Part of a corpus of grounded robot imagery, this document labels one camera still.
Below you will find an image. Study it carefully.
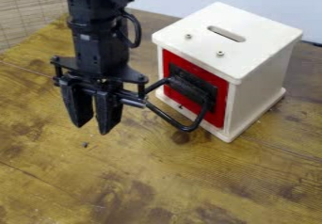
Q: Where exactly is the red drawer with black handle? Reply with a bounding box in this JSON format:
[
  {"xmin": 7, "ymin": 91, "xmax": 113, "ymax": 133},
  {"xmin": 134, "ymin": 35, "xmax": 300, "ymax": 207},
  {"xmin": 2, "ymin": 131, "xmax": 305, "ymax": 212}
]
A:
[{"xmin": 145, "ymin": 49, "xmax": 229, "ymax": 132}]

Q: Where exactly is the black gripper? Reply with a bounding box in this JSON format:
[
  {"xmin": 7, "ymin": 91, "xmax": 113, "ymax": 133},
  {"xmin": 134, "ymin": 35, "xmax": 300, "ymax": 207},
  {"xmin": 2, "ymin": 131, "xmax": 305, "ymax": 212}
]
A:
[{"xmin": 51, "ymin": 30, "xmax": 149, "ymax": 135}]

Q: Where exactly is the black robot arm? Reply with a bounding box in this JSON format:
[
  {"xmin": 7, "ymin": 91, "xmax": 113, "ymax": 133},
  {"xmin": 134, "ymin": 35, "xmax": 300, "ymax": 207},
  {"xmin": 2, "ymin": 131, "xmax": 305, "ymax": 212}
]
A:
[{"xmin": 51, "ymin": 0, "xmax": 149, "ymax": 135}]

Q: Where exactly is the white wooden box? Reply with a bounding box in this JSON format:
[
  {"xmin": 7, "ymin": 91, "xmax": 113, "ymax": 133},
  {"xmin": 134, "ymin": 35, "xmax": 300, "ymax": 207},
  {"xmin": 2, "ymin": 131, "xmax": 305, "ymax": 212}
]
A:
[{"xmin": 153, "ymin": 2, "xmax": 302, "ymax": 142}]

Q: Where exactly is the black cable loop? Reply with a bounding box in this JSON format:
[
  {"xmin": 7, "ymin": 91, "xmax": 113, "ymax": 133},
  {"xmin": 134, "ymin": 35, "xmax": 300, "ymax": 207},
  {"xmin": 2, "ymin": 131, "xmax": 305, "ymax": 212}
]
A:
[{"xmin": 118, "ymin": 11, "xmax": 142, "ymax": 49}]

